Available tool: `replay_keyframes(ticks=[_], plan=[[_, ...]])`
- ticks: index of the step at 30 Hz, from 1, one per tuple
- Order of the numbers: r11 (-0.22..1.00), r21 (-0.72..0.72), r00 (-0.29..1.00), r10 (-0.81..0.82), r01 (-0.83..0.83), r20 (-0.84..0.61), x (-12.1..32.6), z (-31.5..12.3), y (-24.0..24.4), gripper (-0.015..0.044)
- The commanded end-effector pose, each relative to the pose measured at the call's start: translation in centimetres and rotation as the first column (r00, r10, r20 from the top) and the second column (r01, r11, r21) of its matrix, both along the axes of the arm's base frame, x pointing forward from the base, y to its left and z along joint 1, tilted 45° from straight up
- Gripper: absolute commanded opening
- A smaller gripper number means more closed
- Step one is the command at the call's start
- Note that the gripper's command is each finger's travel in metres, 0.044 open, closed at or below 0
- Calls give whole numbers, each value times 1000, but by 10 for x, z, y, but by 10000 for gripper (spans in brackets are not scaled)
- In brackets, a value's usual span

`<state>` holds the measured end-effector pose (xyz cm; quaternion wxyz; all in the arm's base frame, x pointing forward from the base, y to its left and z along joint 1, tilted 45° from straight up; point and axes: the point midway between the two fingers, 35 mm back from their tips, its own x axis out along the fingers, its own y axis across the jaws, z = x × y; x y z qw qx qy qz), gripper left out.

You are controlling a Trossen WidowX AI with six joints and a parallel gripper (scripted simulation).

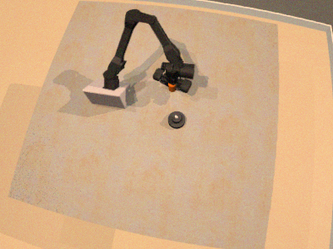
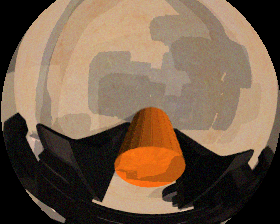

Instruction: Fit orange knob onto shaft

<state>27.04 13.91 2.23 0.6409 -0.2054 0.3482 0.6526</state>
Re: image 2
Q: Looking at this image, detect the orange knob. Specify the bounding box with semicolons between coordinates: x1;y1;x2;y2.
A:
114;107;185;187

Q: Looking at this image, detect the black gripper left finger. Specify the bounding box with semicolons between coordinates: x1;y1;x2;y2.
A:
36;122;130;203

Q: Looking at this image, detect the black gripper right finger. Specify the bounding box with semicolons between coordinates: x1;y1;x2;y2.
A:
172;128;255;209

